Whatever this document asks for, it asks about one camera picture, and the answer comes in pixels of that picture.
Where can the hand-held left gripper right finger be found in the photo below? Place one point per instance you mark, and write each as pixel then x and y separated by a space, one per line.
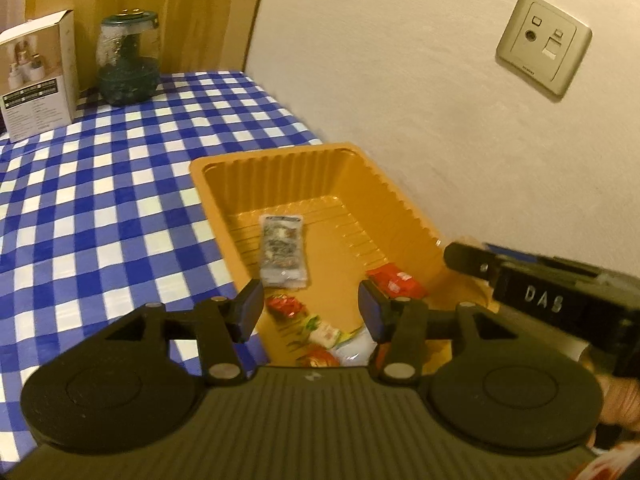
pixel 372 310

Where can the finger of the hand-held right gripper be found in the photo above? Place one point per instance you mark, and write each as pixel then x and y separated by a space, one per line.
pixel 515 255
pixel 470 260

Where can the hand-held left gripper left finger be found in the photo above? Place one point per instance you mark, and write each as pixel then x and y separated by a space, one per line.
pixel 247 310

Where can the small red candy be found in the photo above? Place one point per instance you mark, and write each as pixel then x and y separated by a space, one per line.
pixel 284 306

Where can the red and clear snack packet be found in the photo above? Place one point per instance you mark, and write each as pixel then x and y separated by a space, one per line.
pixel 395 280

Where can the white snack pouch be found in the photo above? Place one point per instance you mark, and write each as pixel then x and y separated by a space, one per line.
pixel 357 350

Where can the grey foil snack packet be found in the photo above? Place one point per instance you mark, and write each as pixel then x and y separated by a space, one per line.
pixel 280 250

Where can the orange plastic tray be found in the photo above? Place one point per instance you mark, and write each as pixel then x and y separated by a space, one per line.
pixel 310 180

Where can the person's right hand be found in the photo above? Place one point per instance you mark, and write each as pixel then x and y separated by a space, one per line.
pixel 622 402

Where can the red and white cloth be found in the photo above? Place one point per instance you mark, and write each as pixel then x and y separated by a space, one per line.
pixel 610 465

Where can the blue checked tablecloth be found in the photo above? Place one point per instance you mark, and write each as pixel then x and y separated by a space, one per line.
pixel 100 210

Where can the glass jar with green lid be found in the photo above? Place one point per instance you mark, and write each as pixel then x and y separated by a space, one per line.
pixel 127 70

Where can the white product box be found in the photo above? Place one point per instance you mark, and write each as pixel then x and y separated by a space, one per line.
pixel 35 95

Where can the wall data outlet plate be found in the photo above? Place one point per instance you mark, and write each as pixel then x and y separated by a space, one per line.
pixel 544 42

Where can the wooden wall panel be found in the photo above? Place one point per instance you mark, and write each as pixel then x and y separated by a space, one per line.
pixel 200 10

